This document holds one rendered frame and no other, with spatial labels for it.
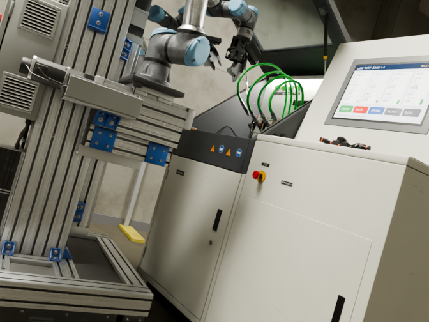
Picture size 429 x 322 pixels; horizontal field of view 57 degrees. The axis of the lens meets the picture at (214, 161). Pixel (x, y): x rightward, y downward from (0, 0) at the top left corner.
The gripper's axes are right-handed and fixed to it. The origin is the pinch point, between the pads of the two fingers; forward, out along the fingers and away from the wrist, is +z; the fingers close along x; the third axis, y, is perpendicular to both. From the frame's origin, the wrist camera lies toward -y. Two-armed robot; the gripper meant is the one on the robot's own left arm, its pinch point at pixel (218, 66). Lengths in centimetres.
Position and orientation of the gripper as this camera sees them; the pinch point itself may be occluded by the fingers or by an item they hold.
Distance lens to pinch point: 223.0
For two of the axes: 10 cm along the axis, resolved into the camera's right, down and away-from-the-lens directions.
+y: -7.6, 4.8, -4.5
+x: 4.5, -1.1, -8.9
